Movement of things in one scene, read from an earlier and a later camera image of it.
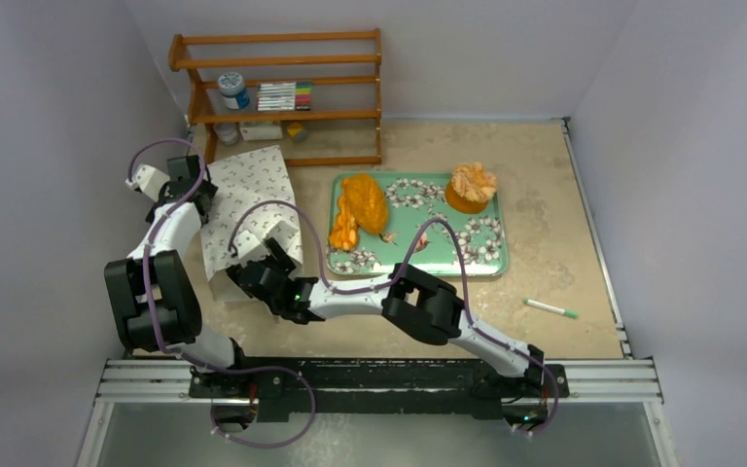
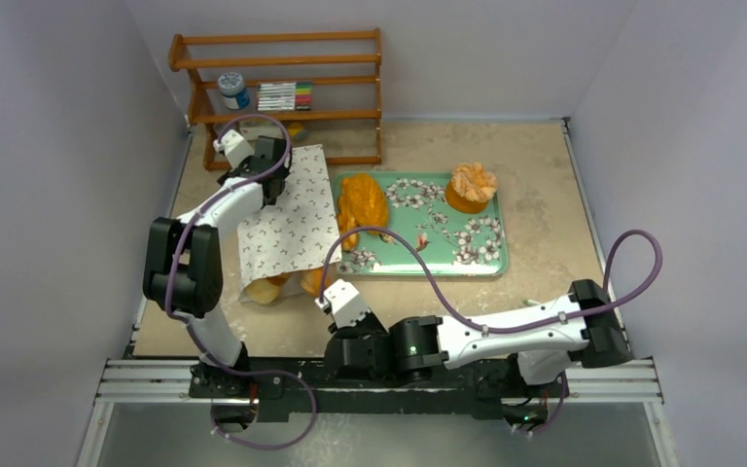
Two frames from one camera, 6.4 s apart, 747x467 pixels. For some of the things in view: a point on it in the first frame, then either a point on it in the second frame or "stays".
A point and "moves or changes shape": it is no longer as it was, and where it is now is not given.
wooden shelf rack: x=195 y=87 stays
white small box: x=261 y=130 stays
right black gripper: x=261 y=269 -> x=353 y=332
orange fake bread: x=470 y=189 stays
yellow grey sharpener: x=297 y=132 stays
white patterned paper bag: x=253 y=192 moves or changes shape
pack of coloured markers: x=284 y=96 stays
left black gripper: x=209 y=192 -> x=244 y=166
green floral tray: x=422 y=231 stays
